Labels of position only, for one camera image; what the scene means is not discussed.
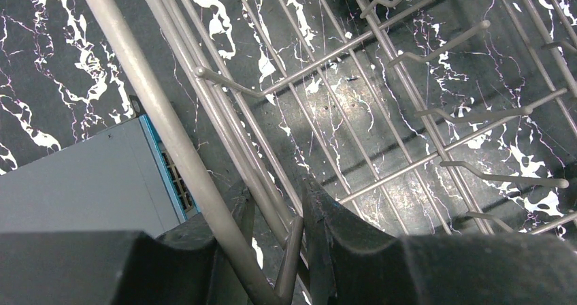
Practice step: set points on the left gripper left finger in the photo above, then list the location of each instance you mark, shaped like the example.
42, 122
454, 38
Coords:
185, 265

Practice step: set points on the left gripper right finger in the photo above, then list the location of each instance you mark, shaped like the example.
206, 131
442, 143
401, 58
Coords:
352, 262

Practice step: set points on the grey mat blue edge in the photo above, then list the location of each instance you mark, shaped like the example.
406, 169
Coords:
119, 179

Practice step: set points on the grey wire dish rack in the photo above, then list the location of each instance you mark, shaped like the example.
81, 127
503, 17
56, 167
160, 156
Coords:
421, 117

